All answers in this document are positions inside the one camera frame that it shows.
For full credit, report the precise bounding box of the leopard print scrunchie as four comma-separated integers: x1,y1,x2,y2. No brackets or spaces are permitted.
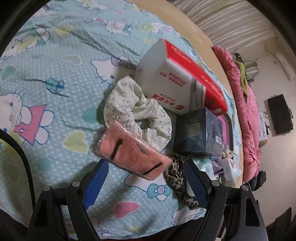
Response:
164,154,199,209

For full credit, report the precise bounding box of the green floral tissue pack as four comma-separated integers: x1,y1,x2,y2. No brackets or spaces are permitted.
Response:
222,158,242,187
198,156,215,180

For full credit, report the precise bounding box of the beige plush bear purple bow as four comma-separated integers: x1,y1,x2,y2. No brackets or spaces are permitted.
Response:
220,147,235,168

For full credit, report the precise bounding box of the pink towel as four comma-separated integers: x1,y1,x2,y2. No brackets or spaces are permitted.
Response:
97,121,171,180

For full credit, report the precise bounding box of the white floral scrunchie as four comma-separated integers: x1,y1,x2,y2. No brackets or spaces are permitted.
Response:
103,76,173,151

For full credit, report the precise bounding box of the dark blue small box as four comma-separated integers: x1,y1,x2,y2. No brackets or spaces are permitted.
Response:
174,108,223,156

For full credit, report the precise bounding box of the dark shallow box tray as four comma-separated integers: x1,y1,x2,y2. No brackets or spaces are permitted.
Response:
218,113,233,151

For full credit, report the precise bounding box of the dark clothes pile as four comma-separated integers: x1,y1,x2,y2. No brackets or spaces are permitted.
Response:
249,171,266,191

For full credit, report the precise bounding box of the pink quilt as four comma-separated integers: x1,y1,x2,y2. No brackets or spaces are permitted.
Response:
212,45,261,183

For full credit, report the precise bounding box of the white drawer cabinet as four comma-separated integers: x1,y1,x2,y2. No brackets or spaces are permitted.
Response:
259,110,268,148

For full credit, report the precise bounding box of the black television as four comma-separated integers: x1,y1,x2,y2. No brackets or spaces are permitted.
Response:
267,94,293,135

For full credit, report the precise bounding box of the red white tissue box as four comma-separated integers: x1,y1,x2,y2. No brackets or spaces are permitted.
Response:
134,39,227,116

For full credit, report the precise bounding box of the hello kitty blue cloth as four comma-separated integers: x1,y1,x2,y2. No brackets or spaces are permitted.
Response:
1,1,242,240

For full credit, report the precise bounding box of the green garment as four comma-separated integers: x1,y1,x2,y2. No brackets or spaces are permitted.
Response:
235,62,248,100

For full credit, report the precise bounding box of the white air conditioner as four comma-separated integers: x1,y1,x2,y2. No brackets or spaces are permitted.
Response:
275,53,295,81

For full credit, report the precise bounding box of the white curtain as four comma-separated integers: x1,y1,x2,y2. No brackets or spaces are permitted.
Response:
170,0,276,52

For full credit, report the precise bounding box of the black cable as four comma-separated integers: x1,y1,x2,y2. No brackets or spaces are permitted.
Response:
0,128,37,209

